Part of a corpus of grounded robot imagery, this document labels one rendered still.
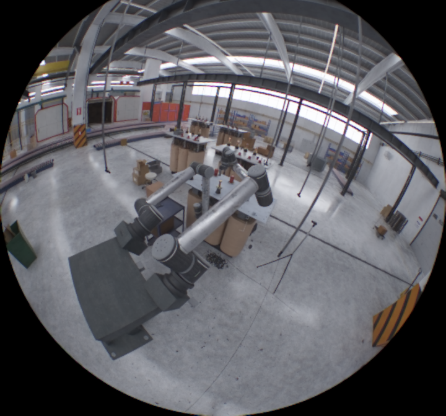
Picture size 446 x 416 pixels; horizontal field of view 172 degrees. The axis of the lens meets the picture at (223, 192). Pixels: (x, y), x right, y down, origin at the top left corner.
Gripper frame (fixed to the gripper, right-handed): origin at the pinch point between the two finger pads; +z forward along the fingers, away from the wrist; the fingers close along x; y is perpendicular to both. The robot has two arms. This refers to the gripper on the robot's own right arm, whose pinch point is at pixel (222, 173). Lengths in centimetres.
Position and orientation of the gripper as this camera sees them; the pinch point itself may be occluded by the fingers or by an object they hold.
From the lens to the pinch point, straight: 209.2
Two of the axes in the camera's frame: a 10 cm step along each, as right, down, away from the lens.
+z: -2.0, 8.3, 5.1
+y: -7.6, -4.6, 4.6
